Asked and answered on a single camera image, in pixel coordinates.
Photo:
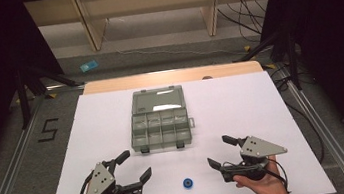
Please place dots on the blue card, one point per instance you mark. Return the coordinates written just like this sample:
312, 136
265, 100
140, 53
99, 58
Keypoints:
89, 66

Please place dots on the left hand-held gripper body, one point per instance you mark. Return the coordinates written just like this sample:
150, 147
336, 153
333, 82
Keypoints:
99, 184

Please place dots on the person's right hand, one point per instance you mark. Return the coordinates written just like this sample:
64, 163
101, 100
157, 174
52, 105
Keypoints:
269, 188

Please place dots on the white table sheet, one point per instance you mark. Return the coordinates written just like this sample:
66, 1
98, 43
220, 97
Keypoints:
245, 107

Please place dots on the grey plastic compartment box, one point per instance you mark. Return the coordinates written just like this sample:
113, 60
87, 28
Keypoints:
160, 128

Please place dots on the wooden table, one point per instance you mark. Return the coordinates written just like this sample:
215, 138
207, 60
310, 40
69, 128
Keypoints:
157, 78

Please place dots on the black metal stand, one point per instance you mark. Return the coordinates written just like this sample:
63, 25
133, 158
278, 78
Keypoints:
293, 61
22, 96

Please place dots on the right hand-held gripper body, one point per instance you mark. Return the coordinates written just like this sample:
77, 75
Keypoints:
256, 151

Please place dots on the small blue wheel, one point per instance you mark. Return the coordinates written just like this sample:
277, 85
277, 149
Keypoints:
188, 183

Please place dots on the aluminium floor rail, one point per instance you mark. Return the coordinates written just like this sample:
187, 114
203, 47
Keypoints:
9, 179
321, 124

